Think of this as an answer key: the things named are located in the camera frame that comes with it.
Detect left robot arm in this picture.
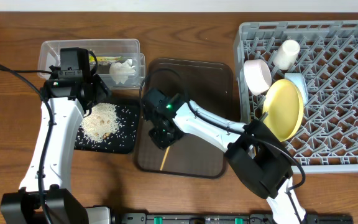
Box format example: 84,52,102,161
0,47,114,223

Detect pink white bowl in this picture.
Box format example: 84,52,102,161
244,59,272,95

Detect yellow plate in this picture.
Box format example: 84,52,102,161
262,79,304,142

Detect green yellow wrapper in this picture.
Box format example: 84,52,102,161
96,56,122,63

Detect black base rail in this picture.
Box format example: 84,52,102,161
85,205,354,224

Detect crumpled white tissue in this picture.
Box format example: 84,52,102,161
109,59,136,84

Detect wooden chopstick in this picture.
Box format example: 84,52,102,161
159,146,170,171

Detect cooked rice leftovers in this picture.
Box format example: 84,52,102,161
80,102,138,147

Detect clear plastic bin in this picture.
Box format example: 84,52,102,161
38,39,145,90

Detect pale green cup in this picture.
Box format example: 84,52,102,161
273,39,300,70

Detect black waste tray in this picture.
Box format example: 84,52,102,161
73,96,141,155

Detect grey dishwasher rack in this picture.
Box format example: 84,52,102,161
234,21,358,173

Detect brown serving tray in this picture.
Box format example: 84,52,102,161
134,58,233,179

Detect light blue bowl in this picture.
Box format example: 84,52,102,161
285,73,309,105

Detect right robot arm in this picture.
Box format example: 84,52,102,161
139,87,306,223

